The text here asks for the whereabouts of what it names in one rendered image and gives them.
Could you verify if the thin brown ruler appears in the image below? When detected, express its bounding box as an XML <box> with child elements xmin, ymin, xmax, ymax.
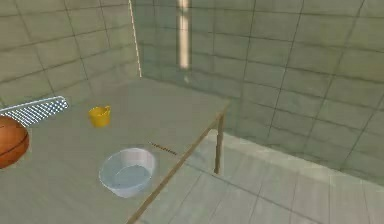
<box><xmin>148</xmin><ymin>142</ymin><xmax>178</xmax><ymax>157</ymax></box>

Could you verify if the glass top wooden table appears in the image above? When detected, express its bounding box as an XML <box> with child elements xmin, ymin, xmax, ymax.
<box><xmin>0</xmin><ymin>77</ymin><xmax>232</xmax><ymax>224</ymax></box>

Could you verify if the white mesh tray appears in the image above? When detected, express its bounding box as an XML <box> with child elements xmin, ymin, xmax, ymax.
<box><xmin>0</xmin><ymin>95</ymin><xmax>70</xmax><ymax>128</ymax></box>

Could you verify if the orange basketball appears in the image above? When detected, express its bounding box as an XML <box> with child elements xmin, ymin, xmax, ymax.
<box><xmin>0</xmin><ymin>115</ymin><xmax>30</xmax><ymax>170</ymax></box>

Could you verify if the clear glass bowl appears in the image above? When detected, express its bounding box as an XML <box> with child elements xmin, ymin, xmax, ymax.
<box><xmin>98</xmin><ymin>147</ymin><xmax>157</xmax><ymax>199</ymax></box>

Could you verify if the yellow cup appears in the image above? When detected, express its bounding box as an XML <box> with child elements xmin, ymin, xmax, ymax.
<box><xmin>88</xmin><ymin>105</ymin><xmax>112</xmax><ymax>128</ymax></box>

